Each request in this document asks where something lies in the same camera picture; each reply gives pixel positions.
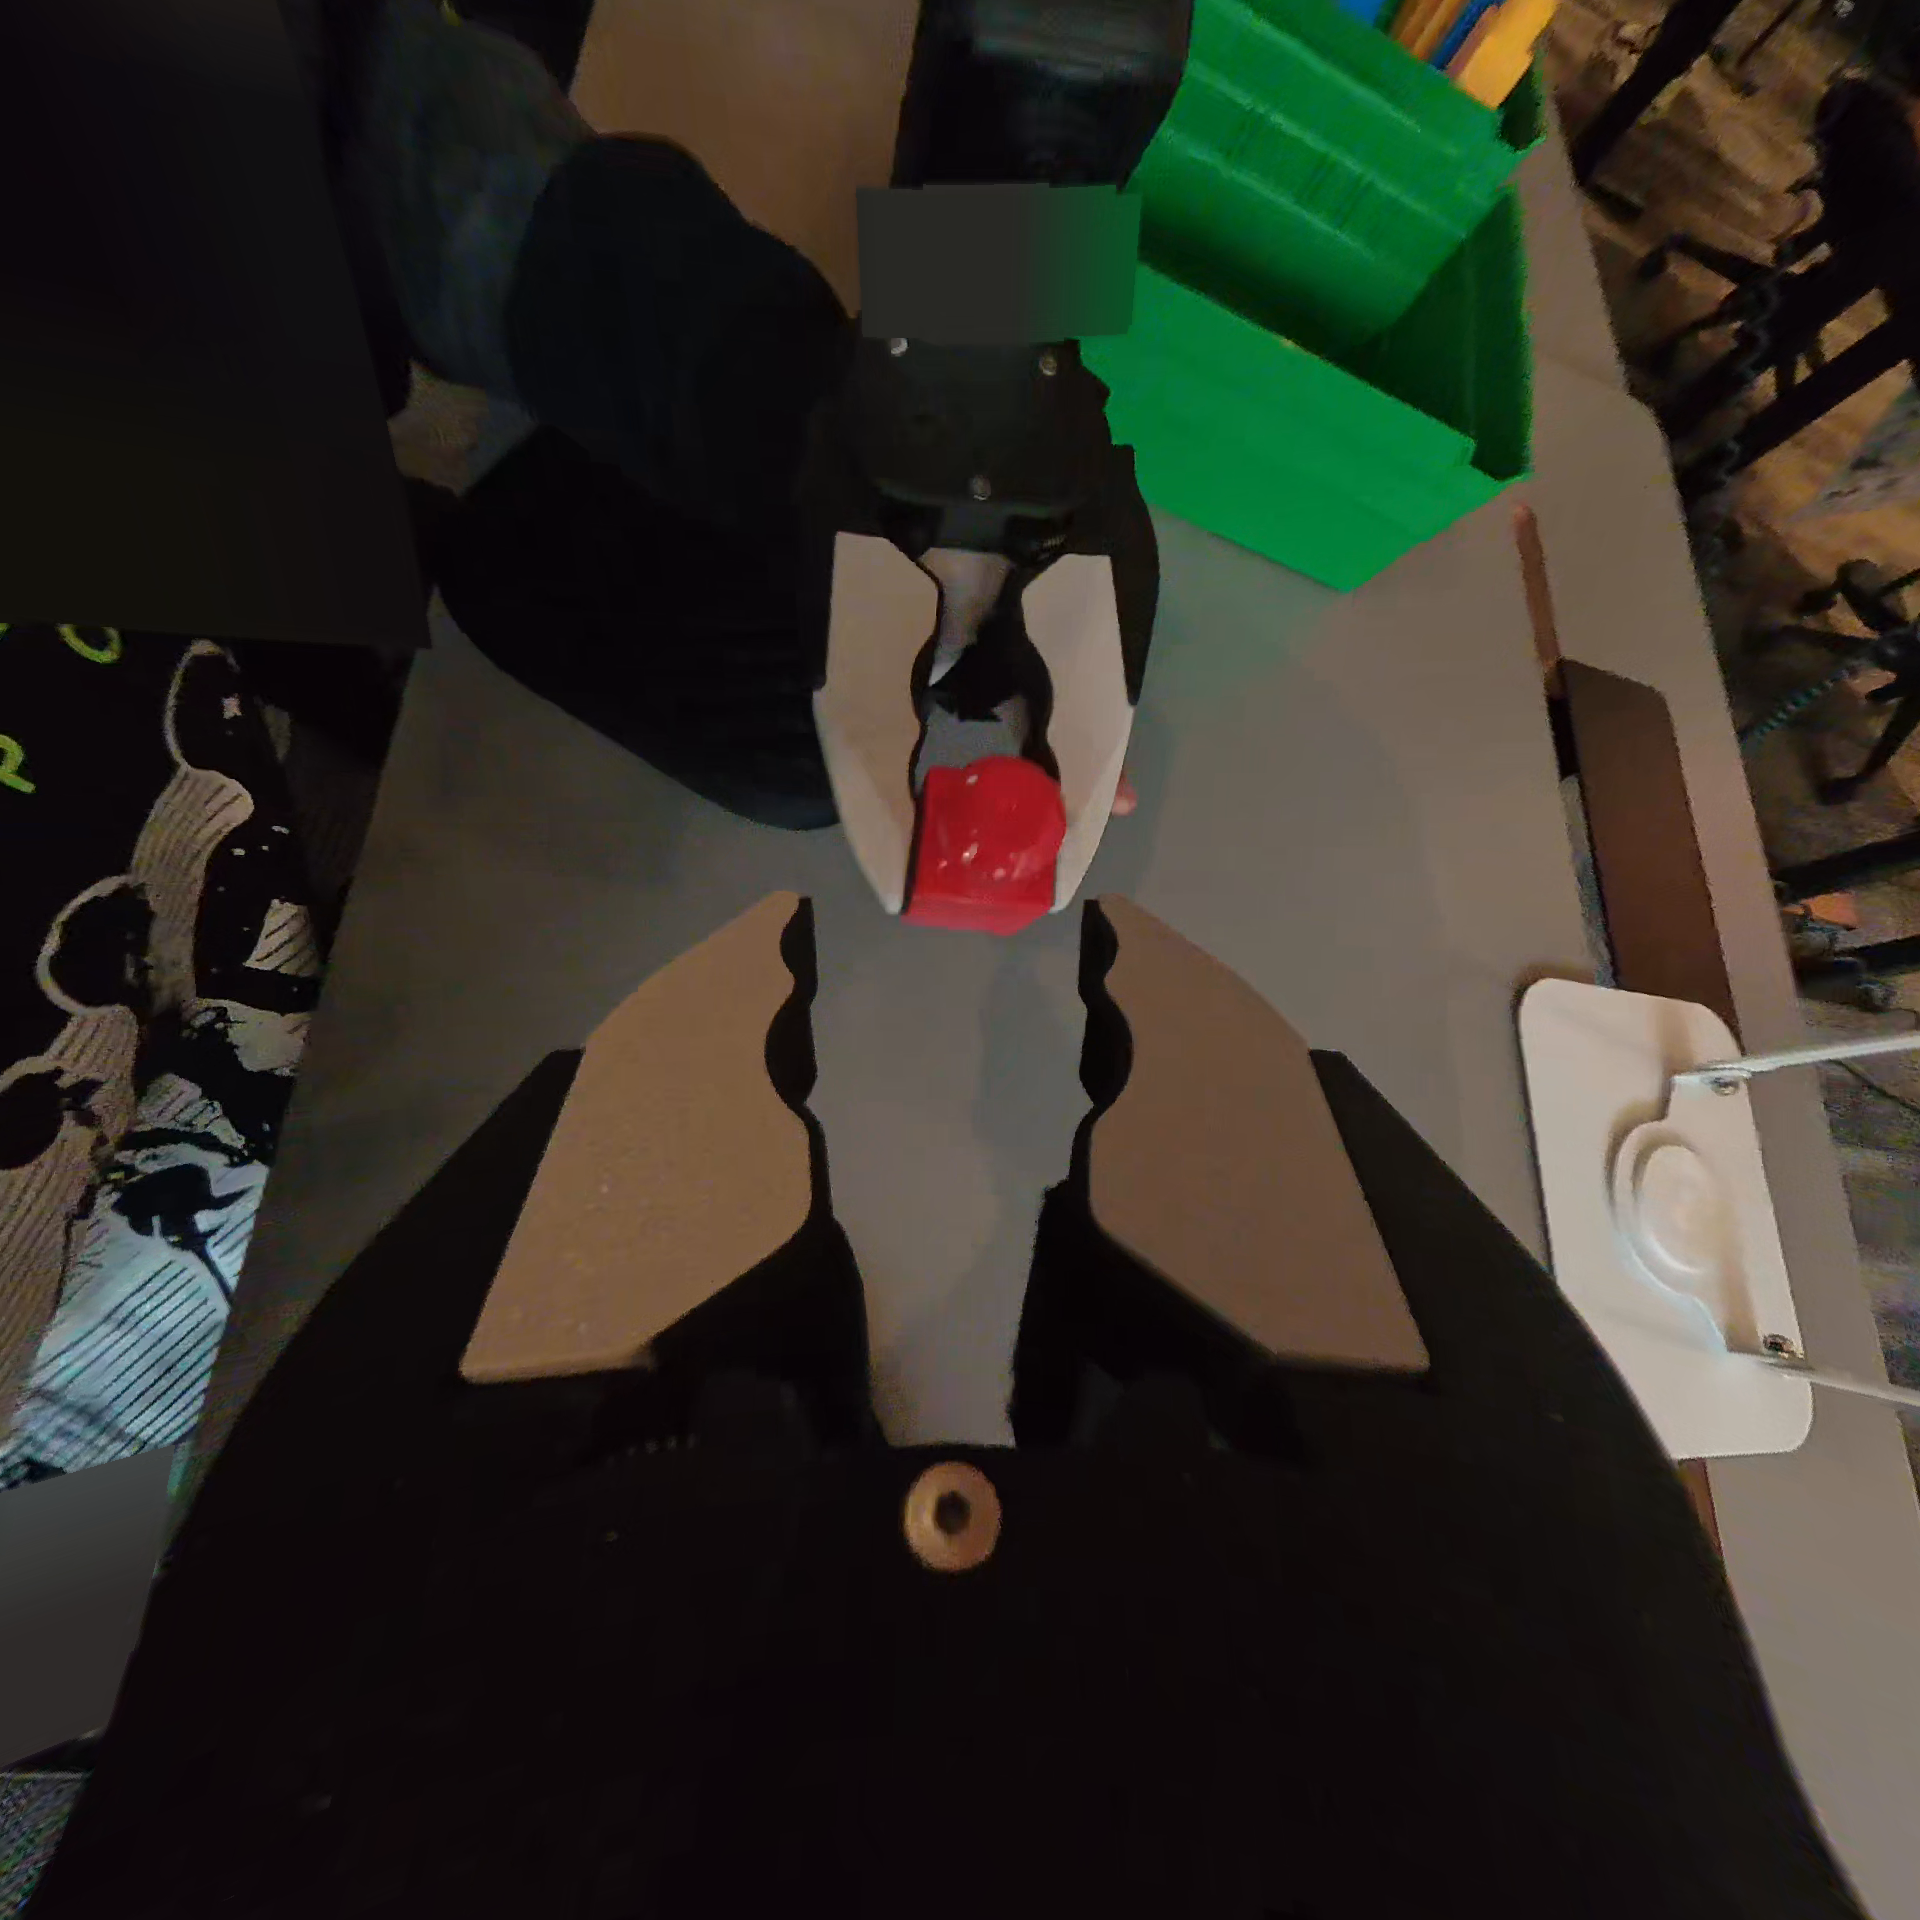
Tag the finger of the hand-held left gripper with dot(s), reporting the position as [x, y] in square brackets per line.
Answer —
[1089, 675]
[863, 719]

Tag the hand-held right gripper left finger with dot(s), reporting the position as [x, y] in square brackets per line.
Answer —
[659, 1185]

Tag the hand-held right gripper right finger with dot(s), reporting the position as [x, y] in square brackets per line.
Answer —
[1246, 1185]

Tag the red single-stud mega block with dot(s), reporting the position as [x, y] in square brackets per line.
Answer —
[984, 848]

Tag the large green plastic bin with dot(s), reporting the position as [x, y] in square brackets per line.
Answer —
[1290, 451]

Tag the row of coloured flat blocks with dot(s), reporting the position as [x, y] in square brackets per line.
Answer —
[1463, 38]

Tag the person's left hand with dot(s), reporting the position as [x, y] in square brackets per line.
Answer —
[1123, 799]

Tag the black office chair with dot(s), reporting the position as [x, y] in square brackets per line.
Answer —
[1845, 704]

